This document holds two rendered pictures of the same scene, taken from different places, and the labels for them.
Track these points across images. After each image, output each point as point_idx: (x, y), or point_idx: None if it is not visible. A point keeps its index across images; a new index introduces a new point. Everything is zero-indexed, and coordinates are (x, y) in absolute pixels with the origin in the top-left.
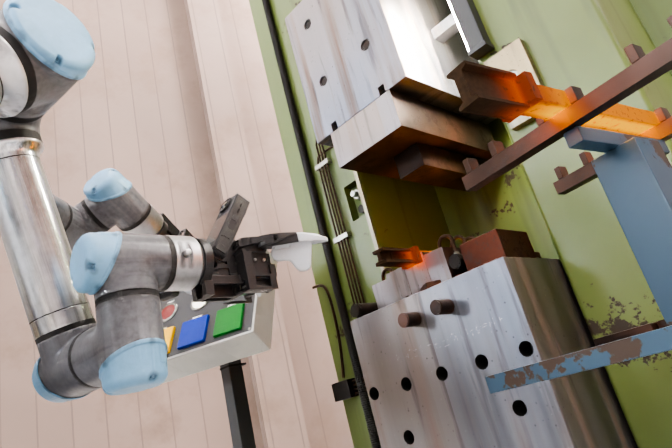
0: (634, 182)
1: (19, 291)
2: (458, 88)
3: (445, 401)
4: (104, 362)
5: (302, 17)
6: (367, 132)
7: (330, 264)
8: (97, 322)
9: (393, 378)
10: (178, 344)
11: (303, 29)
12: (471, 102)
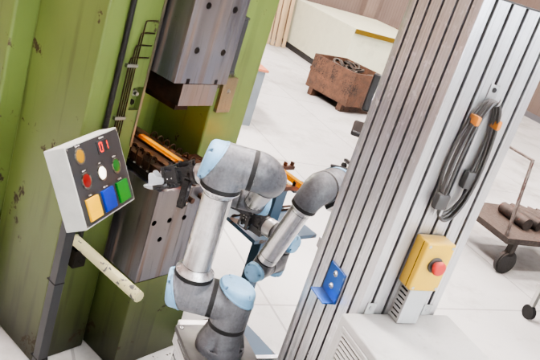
0: (283, 194)
1: (280, 254)
2: None
3: (179, 227)
4: (284, 270)
5: None
6: (198, 97)
7: None
8: (285, 259)
9: (165, 218)
10: (108, 209)
11: (205, 6)
12: None
